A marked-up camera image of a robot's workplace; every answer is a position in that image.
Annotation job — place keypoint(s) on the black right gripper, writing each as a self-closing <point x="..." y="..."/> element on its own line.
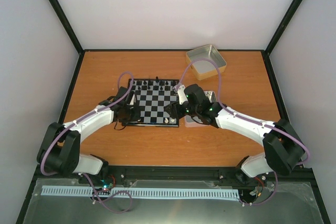
<point x="175" y="113"/>

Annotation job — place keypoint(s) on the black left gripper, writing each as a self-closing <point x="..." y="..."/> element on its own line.
<point x="136" y="117"/>

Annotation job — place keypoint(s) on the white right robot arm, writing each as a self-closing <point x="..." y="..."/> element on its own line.
<point x="283" y="149"/>

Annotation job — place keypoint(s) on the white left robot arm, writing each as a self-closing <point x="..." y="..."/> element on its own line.
<point x="60" y="153"/>

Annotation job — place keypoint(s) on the silver embossed tin tray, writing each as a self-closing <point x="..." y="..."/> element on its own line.
<point x="195" y="121"/>

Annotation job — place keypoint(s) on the black and silver chessboard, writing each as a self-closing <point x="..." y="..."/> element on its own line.
<point x="152" y="98"/>

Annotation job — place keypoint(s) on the gold square tin box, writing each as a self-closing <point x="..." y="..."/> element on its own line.
<point x="206" y="56"/>

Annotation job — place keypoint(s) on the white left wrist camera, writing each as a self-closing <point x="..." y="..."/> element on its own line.
<point x="131" y="98"/>

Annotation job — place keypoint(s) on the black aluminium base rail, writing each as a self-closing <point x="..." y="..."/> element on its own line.
<point x="226" y="176"/>

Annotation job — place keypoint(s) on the light blue slotted cable duct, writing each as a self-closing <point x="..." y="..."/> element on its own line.
<point x="143" y="193"/>

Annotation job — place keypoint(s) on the black frame post left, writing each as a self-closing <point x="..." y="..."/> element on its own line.
<point x="66" y="25"/>

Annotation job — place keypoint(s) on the black frame post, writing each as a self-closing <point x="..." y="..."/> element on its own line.
<point x="66" y="25"/>
<point x="293" y="7"/>

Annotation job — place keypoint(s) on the black frame post right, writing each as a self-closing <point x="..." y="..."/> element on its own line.
<point x="293" y="7"/>

